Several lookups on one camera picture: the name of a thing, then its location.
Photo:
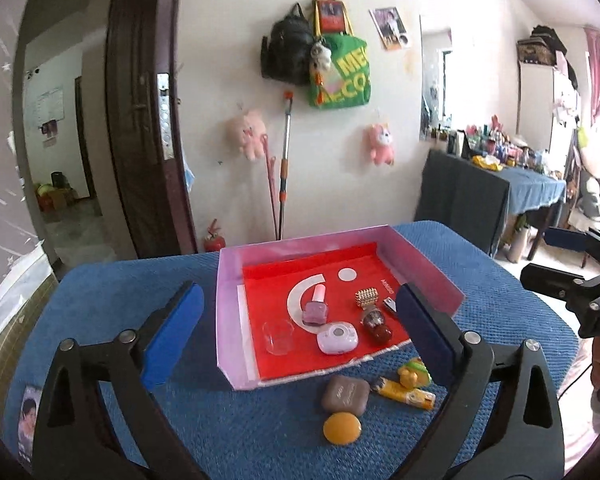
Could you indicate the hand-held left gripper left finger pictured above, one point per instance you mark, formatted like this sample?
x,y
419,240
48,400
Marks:
x,y
172,332

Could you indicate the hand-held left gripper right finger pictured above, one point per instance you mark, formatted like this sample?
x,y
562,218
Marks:
x,y
425,332

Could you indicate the pink nail polish bottle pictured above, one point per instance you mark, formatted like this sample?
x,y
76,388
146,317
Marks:
x,y
315,312

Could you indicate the yellow lighter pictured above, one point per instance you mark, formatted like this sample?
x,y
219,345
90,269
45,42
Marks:
x,y
405,396

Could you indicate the star print curtain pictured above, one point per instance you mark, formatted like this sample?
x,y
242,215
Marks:
x,y
0,185

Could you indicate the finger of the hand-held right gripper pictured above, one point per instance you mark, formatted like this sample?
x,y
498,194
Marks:
x,y
545,277
565,239

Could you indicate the green tote bag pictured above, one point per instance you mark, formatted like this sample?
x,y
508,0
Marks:
x,y
350,75

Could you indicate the pink fox plush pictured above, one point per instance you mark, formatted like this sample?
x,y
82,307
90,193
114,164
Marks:
x,y
379,142

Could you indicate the glitter bottle with red ball cap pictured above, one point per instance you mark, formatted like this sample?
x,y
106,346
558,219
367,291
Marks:
x,y
377,332

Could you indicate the row of cosmetic bottles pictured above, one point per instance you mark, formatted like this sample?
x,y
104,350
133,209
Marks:
x,y
500,147

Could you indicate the pink round device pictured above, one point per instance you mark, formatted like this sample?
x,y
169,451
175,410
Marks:
x,y
337,342

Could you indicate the pink pig plush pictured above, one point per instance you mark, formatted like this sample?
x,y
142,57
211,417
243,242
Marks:
x,y
245,132

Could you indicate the panda plush charm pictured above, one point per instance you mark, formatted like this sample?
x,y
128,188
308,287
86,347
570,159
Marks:
x,y
321,55

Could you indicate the yellow cloth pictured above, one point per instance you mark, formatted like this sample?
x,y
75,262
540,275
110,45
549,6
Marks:
x,y
486,161

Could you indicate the wall mirror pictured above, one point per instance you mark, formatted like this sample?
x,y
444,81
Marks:
x,y
435,85

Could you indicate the blue table cloth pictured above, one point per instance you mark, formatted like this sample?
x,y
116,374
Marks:
x,y
535,187

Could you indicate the blue plastic bag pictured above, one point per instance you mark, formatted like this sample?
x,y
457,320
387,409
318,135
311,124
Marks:
x,y
189,177

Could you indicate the white sheer cloth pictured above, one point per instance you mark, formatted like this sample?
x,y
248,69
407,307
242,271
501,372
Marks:
x,y
10,300

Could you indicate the green capybara toy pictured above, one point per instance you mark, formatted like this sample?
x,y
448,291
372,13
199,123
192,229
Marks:
x,y
412,372

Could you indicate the small photo card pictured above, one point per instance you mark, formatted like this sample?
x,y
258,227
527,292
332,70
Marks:
x,y
30,420

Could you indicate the white wardrobe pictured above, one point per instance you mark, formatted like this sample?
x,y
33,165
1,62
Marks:
x,y
535,110

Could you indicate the iridescent card charm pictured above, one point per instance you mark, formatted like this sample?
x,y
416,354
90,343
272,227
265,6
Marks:
x,y
334,80

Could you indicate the patterned storage bag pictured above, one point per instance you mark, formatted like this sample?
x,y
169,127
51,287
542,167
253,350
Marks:
x,y
535,52

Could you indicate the dark wooden door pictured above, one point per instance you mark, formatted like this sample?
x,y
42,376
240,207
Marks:
x,y
135,110

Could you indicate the gold studded case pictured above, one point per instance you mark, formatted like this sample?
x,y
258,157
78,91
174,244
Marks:
x,y
366,299

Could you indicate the clear glass cup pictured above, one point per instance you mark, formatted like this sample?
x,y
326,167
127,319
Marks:
x,y
278,340

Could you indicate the red tassel charm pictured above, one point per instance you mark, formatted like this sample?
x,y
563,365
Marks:
x,y
320,85

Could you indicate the brown earbuds case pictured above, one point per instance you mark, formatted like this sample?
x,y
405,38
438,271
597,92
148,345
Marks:
x,y
345,395

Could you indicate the wall photo poster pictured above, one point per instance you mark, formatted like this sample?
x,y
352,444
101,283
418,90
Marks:
x,y
390,25

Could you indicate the pink cardboard box red liner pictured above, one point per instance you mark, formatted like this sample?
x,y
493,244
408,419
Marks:
x,y
230,310

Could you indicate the orange round tin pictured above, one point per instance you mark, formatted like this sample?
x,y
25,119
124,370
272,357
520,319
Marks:
x,y
342,429

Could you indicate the silver nail clipper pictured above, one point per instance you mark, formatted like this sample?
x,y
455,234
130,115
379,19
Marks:
x,y
390,305

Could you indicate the black backpack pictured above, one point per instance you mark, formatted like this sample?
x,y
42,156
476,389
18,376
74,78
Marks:
x,y
287,45

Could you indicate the black table cloth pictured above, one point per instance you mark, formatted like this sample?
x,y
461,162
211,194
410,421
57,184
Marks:
x,y
460,195

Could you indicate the pink fly swatter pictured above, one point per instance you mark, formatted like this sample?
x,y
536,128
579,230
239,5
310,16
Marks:
x,y
270,185

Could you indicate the red fire extinguisher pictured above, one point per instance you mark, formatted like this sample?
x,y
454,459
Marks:
x,y
212,242

